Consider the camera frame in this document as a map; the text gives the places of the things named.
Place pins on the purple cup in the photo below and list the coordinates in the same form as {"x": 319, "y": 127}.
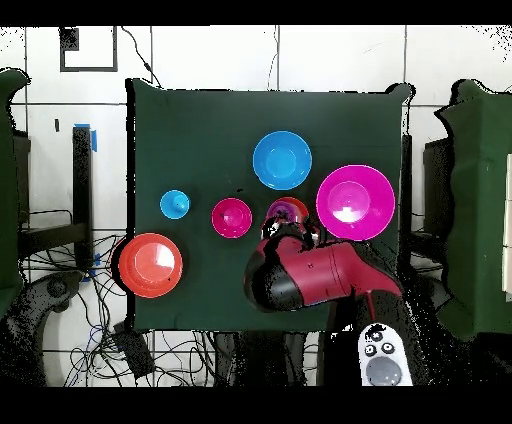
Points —
{"x": 280, "y": 210}

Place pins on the small magenta bowl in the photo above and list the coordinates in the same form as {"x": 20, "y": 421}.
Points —
{"x": 231, "y": 222}

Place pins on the small orange bowl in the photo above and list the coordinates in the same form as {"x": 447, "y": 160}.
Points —
{"x": 302, "y": 208}

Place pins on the large red-orange bowl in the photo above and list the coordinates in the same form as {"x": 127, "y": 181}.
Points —
{"x": 136, "y": 280}

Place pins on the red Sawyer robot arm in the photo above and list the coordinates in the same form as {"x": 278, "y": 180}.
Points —
{"x": 320, "y": 272}

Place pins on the blue bowl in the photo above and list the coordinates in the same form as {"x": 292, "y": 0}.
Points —
{"x": 282, "y": 160}

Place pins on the blue cup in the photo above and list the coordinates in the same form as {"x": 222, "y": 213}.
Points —
{"x": 172, "y": 208}

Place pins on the dark green table cloth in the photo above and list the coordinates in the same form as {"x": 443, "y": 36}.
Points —
{"x": 192, "y": 140}

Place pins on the large pink bowl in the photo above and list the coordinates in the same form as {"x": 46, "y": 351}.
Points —
{"x": 372, "y": 216}

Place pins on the black metal stand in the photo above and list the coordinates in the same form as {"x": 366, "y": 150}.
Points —
{"x": 438, "y": 180}
{"x": 82, "y": 200}

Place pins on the blue tape strip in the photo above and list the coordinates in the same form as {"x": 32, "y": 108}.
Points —
{"x": 94, "y": 142}

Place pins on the black power adapter box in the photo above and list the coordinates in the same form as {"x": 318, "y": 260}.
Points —
{"x": 134, "y": 352}

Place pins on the black grey stand base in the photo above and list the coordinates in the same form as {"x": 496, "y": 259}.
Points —
{"x": 52, "y": 288}

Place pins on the green cloth side table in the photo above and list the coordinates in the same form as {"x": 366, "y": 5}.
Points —
{"x": 480, "y": 200}
{"x": 8, "y": 200}

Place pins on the dark square floor frame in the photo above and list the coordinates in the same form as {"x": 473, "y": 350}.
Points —
{"x": 68, "y": 40}

